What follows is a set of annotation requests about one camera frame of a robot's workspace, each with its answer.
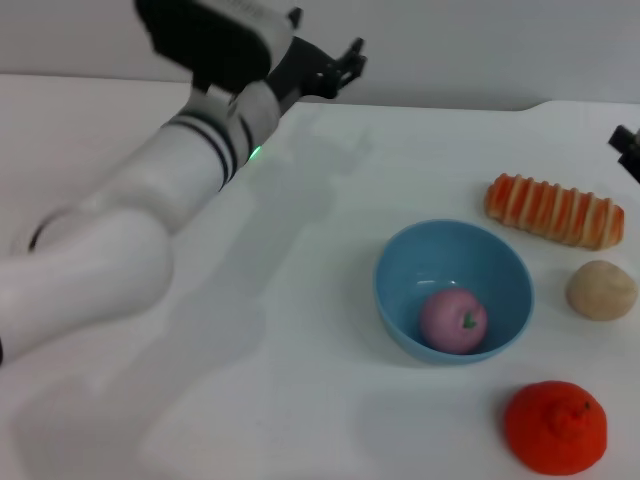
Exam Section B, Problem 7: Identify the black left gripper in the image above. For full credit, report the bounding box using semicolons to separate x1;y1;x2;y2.
266;6;369;114

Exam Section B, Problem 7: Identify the beige toy bun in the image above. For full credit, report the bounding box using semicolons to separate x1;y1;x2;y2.
565;259;639;322

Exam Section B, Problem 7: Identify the orange toy tangerine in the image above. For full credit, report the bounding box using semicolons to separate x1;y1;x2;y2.
503;380;609;477

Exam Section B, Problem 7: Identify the pink toy peach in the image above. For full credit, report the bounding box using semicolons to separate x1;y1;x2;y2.
418;287;489;356

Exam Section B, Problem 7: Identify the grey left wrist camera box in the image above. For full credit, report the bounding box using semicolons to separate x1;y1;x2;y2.
134;0;304;92

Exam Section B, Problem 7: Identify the blue bowl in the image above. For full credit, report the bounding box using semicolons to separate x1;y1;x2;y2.
372;219;536;367

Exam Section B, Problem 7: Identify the orange striped toy bread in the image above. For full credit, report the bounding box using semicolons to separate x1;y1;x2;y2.
483;172;626;250

